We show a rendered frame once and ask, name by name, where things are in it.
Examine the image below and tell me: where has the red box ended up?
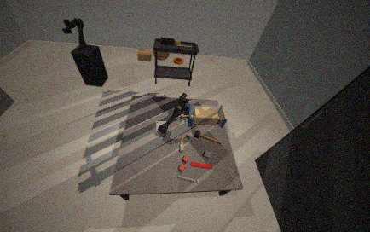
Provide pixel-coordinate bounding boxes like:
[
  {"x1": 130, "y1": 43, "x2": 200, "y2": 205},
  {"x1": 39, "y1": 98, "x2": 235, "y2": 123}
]
[
  {"x1": 179, "y1": 164, "x2": 186, "y2": 172},
  {"x1": 182, "y1": 155, "x2": 189, "y2": 164}
]

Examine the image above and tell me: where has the red flat bar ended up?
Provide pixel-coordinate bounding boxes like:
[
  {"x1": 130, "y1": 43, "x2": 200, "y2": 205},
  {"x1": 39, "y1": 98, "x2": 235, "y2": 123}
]
[{"x1": 191, "y1": 162, "x2": 212, "y2": 169}]

